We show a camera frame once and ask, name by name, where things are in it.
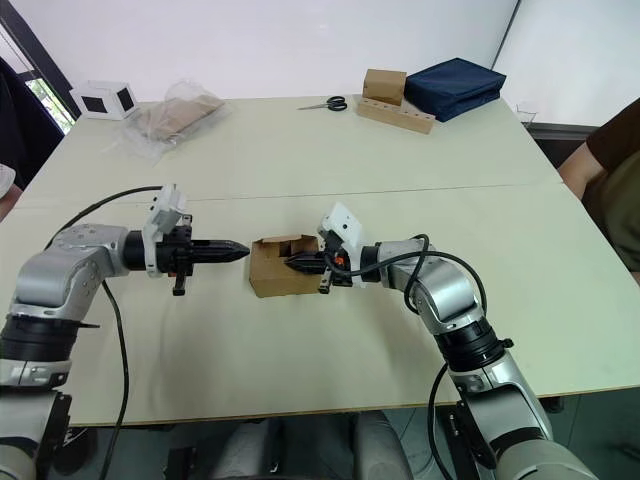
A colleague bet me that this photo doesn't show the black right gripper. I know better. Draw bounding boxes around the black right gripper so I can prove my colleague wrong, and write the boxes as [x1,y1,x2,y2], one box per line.
[283,230,355,297]

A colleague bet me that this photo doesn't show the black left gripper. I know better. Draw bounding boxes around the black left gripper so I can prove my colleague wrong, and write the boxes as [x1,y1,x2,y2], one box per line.
[157,214,251,298]

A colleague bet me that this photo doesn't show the small cardboard box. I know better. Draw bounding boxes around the small cardboard box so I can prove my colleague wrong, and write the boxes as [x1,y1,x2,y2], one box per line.
[248,233,331,300]

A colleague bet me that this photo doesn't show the clear plastic bag of cardboard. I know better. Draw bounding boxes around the clear plastic bag of cardboard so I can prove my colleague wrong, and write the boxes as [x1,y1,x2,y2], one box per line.
[102,77,232,169]

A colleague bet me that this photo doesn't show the closed brown cardboard box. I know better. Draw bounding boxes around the closed brown cardboard box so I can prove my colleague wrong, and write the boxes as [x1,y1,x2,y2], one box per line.
[362,68,408,107]

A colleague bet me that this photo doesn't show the wooden block with holes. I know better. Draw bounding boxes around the wooden block with holes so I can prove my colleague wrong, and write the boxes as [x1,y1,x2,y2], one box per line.
[355,93,435,135]

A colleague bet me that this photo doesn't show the grey rounded shape under table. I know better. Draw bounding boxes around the grey rounded shape under table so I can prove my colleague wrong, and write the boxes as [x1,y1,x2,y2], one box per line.
[352,409,416,480]
[209,422,281,480]

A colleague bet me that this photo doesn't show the white cube with black squares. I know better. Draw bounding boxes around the white cube with black squares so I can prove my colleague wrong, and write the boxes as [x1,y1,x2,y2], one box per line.
[69,79,141,121]

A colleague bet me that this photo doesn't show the black plate under table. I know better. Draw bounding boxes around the black plate under table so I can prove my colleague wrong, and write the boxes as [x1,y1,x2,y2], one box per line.
[447,399,471,454]

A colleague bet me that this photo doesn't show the navy blue fabric bag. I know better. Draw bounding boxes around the navy blue fabric bag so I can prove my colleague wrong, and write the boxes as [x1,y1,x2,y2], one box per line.
[402,57,508,123]

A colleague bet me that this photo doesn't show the person in dark clothing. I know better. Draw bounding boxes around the person in dark clothing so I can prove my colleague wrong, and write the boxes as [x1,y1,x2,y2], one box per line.
[0,54,66,221]

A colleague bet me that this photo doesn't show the person in dark short-sleeve shirt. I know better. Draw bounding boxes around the person in dark short-sleeve shirt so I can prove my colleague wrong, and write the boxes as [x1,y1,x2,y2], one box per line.
[556,97,640,289]

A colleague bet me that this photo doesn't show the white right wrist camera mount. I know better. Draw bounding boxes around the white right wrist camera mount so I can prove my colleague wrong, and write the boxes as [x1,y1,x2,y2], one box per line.
[315,202,381,290]

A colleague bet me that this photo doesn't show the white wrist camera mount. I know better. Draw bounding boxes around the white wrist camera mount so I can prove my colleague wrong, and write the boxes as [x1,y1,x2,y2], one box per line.
[315,202,381,290]
[142,183,189,279]

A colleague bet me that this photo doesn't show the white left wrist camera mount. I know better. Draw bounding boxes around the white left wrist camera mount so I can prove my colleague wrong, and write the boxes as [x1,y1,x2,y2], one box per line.
[142,183,189,279]

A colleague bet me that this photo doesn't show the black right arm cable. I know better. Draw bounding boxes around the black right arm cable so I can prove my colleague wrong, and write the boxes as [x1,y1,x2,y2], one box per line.
[324,232,494,480]

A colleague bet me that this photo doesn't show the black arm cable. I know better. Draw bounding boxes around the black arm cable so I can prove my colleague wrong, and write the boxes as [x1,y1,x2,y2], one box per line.
[43,185,166,480]
[324,232,494,480]

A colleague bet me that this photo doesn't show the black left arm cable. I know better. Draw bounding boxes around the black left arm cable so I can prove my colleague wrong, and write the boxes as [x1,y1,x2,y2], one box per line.
[43,185,166,480]

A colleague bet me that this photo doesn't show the black-handled scissors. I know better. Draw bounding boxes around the black-handled scissors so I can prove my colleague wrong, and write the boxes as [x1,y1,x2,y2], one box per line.
[296,95,348,112]

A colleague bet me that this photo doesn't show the black window frame post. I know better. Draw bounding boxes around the black window frame post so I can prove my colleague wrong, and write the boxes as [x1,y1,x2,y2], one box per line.
[0,0,84,124]

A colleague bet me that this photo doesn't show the dark wall corner strip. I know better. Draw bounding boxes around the dark wall corner strip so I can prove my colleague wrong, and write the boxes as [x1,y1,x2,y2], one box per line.
[492,0,522,72]

